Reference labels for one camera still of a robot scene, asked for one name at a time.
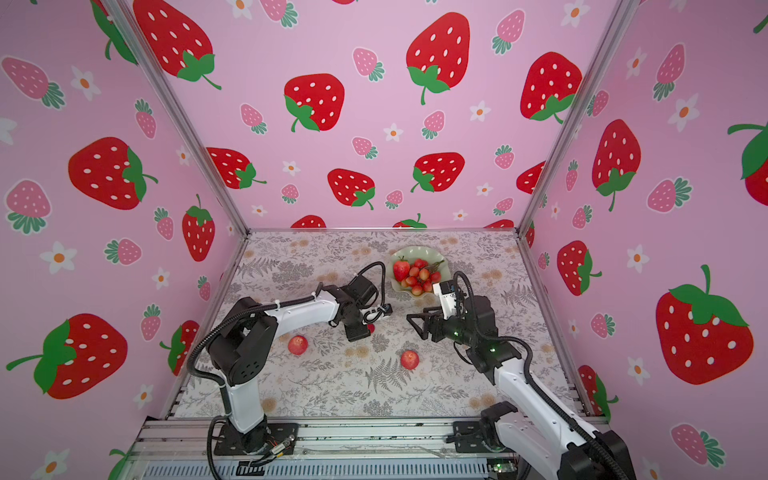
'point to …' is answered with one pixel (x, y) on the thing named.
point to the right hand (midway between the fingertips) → (415, 314)
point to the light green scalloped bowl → (407, 253)
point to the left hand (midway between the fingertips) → (363, 323)
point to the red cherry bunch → (422, 276)
